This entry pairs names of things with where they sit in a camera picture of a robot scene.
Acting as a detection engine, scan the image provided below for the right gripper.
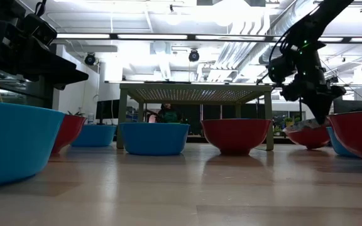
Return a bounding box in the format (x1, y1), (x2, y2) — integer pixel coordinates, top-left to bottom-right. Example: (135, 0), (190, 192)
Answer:
(281, 42), (347, 125)

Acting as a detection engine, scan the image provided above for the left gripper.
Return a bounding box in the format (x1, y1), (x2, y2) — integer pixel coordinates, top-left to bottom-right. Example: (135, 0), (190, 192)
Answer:
(0, 28), (89, 91)

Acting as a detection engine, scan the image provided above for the red floral mini bowl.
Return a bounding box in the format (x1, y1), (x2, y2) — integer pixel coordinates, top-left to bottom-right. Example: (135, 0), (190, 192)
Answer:
(283, 118), (331, 150)
(327, 109), (362, 169)
(200, 118), (273, 156)
(51, 114), (87, 154)

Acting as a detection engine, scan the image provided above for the blue plastic mini bowl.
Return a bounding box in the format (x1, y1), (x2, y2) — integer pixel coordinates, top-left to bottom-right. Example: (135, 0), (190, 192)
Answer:
(0, 100), (65, 189)
(70, 124), (118, 148)
(326, 126), (359, 158)
(119, 122), (190, 156)

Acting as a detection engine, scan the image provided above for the black computer monitor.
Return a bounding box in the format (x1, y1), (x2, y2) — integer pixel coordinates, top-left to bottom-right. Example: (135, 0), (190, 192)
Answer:
(95, 99), (121, 126)
(333, 99), (362, 114)

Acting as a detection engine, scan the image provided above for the long ceiling light strip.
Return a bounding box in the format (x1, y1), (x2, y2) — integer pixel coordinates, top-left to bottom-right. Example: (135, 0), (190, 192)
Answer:
(55, 33), (362, 44)

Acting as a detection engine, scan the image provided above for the person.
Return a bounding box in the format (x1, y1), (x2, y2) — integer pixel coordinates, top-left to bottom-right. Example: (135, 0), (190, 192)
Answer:
(155, 103), (184, 124)

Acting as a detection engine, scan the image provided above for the green perforated metal riser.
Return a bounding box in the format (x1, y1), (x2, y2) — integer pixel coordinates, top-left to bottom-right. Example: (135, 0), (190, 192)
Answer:
(116, 82), (275, 151)

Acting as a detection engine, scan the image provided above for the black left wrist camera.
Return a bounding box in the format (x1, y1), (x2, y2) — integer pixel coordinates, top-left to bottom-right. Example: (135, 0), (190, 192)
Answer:
(22, 13), (58, 46)

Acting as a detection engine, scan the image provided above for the black aluminium table frame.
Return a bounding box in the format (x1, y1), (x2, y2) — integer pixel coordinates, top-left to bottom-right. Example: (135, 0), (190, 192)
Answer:
(185, 134), (290, 145)

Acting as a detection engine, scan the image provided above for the silver ventilation duct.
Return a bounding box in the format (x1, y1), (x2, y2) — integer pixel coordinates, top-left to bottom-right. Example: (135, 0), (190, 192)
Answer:
(258, 0), (329, 65)

